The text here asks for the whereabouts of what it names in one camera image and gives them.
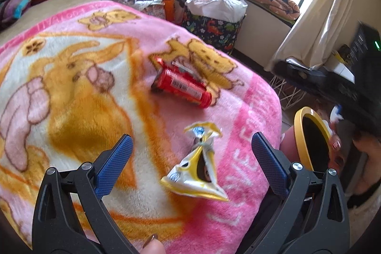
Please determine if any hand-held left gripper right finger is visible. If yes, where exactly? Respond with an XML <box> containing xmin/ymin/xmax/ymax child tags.
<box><xmin>237</xmin><ymin>131</ymin><xmax>351</xmax><ymax>254</ymax></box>

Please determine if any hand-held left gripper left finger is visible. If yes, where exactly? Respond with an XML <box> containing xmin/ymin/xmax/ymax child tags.
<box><xmin>32</xmin><ymin>134</ymin><xmax>140</xmax><ymax>254</ymax></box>

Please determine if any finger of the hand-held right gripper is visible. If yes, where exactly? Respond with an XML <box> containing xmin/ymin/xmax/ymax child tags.
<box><xmin>273</xmin><ymin>59</ymin><xmax>331</xmax><ymax>88</ymax></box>

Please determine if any white and blue wrapper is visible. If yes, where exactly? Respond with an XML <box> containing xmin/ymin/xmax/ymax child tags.
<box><xmin>330</xmin><ymin>105</ymin><xmax>346</xmax><ymax>129</ymax></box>

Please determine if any pink bin with yellow rim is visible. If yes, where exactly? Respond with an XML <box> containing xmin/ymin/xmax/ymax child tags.
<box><xmin>280</xmin><ymin>106</ymin><xmax>333</xmax><ymax>173</ymax></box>

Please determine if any yellow and white wrapper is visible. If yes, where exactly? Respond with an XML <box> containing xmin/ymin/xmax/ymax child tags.
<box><xmin>160</xmin><ymin>122</ymin><xmax>230</xmax><ymax>203</ymax></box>

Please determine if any person's right hand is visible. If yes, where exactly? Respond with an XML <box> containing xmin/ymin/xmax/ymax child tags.
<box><xmin>327</xmin><ymin>120</ymin><xmax>381</xmax><ymax>198</ymax></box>

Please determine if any person's left hand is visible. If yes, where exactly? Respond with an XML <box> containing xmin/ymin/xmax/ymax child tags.
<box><xmin>142</xmin><ymin>234</ymin><xmax>166</xmax><ymax>254</ymax></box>

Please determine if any white desk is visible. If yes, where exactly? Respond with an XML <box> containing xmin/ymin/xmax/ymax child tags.
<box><xmin>325</xmin><ymin>58</ymin><xmax>357</xmax><ymax>84</ymax></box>

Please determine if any yellow and black box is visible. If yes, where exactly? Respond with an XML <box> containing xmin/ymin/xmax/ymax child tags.
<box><xmin>333</xmin><ymin>44</ymin><xmax>355</xmax><ymax>65</ymax></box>

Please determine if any pink cartoon printed blanket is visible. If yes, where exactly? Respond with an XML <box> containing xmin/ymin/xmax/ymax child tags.
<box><xmin>0</xmin><ymin>0</ymin><xmax>284</xmax><ymax>254</ymax></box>

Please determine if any orange and black blanket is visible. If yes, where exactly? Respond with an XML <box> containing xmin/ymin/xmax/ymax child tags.
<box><xmin>248</xmin><ymin>0</ymin><xmax>301</xmax><ymax>24</ymax></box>

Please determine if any cream curtain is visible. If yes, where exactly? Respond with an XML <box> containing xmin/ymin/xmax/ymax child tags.
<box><xmin>264</xmin><ymin>0</ymin><xmax>362</xmax><ymax>72</ymax></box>

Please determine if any dinosaur print fabric bag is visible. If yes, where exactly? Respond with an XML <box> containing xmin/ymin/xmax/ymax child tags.
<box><xmin>181</xmin><ymin>10</ymin><xmax>246</xmax><ymax>56</ymax></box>

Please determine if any white plastic bag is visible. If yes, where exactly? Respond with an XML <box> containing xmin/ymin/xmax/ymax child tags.
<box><xmin>185</xmin><ymin>0</ymin><xmax>248</xmax><ymax>24</ymax></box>

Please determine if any red rolled snack wrapper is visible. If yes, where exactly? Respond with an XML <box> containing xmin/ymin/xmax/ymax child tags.
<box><xmin>151</xmin><ymin>66</ymin><xmax>213</xmax><ymax>110</ymax></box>

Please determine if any orange bag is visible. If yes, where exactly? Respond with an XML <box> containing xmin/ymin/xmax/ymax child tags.
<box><xmin>161</xmin><ymin>0</ymin><xmax>177</xmax><ymax>23</ymax></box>

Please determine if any beige bed sheet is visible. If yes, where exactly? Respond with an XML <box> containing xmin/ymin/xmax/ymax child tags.
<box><xmin>0</xmin><ymin>0</ymin><xmax>99</xmax><ymax>41</ymax></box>

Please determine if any white wire basket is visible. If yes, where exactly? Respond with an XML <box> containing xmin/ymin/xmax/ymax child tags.
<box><xmin>269</xmin><ymin>58</ymin><xmax>311</xmax><ymax>112</ymax></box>

